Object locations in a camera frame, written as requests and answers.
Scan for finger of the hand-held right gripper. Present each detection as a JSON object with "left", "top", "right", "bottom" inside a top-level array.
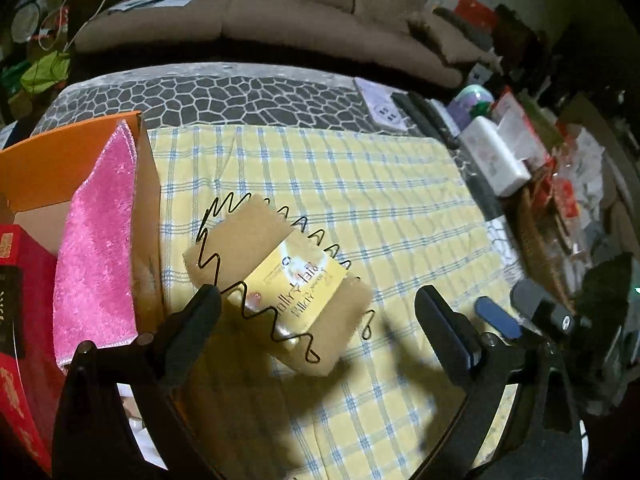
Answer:
[
  {"left": 510, "top": 277, "right": 576, "bottom": 333},
  {"left": 474, "top": 296, "right": 523, "bottom": 341}
]

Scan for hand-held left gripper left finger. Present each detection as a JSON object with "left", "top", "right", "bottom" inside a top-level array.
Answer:
[{"left": 52, "top": 284, "right": 223, "bottom": 480}]

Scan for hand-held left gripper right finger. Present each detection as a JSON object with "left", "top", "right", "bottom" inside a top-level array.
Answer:
[{"left": 414, "top": 285, "right": 586, "bottom": 480}]

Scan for pink fluffy cloth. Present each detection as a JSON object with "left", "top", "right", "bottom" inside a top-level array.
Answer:
[{"left": 52, "top": 120, "right": 141, "bottom": 371}]

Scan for orange cardboard box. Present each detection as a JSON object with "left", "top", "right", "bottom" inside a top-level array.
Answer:
[{"left": 0, "top": 111, "right": 201, "bottom": 480}]

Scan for clear plastic bags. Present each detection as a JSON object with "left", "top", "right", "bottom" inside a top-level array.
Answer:
[{"left": 550, "top": 125, "right": 626, "bottom": 261}]

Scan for white tissue box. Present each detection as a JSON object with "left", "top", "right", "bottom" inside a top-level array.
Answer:
[{"left": 460, "top": 116, "right": 532, "bottom": 197}]

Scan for yellow plaid cloth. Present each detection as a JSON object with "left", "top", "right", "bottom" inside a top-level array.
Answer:
[{"left": 120, "top": 125, "right": 531, "bottom": 480}]

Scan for red and white packaging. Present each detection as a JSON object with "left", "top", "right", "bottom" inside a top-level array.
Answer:
[{"left": 492, "top": 92, "right": 548, "bottom": 171}]

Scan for red box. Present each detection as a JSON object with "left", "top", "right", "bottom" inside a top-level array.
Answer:
[{"left": 0, "top": 225, "right": 68, "bottom": 476}]

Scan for black remote control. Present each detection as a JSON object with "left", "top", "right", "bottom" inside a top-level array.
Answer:
[{"left": 390, "top": 91, "right": 460, "bottom": 150}]

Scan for purple and green container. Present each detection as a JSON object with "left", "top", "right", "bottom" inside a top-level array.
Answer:
[{"left": 447, "top": 85, "right": 496, "bottom": 126}]

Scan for grey remote control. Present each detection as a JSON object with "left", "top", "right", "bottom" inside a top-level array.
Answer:
[{"left": 425, "top": 97, "right": 466, "bottom": 136}]

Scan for lavender power strip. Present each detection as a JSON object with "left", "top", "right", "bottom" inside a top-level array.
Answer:
[{"left": 352, "top": 77, "right": 408, "bottom": 133}]

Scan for grey stone-pattern table cover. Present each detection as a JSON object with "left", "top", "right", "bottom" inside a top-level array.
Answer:
[{"left": 0, "top": 62, "right": 526, "bottom": 281}]

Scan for green bag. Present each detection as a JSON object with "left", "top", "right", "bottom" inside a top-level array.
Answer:
[{"left": 20, "top": 52, "right": 71, "bottom": 93}]

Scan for brown sofa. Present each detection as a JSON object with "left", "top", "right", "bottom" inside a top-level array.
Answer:
[{"left": 75, "top": 0, "right": 463, "bottom": 88}]

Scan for papers on sofa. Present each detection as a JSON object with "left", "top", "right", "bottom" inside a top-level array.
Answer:
[{"left": 107, "top": 0, "right": 193, "bottom": 15}]

